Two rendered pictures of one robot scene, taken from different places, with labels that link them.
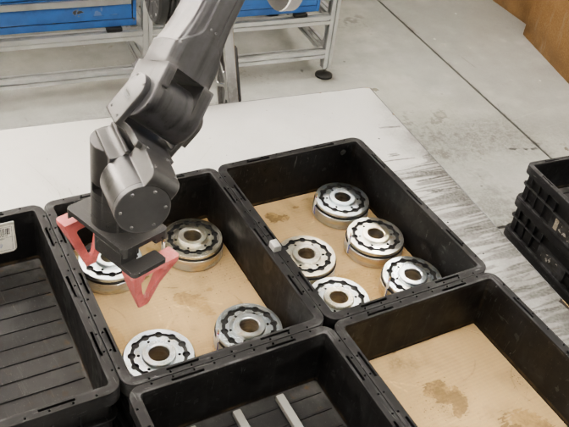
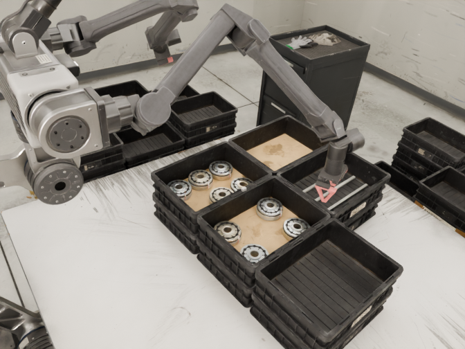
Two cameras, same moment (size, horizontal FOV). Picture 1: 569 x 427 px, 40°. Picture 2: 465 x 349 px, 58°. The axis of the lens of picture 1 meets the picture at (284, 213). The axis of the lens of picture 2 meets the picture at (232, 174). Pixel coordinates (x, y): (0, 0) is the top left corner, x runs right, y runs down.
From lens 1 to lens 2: 170 cm
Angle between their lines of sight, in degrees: 74
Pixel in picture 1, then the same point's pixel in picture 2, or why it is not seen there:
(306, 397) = not seen: hidden behind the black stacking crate
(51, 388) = (321, 261)
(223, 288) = (244, 222)
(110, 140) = (342, 142)
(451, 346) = not seen: hidden behind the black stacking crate
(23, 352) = (311, 275)
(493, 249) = (152, 167)
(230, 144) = (81, 269)
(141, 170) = (354, 132)
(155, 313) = (268, 240)
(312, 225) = (192, 201)
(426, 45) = not seen: outside the picture
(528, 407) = (261, 149)
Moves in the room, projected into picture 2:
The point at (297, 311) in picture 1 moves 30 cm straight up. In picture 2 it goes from (265, 187) to (275, 122)
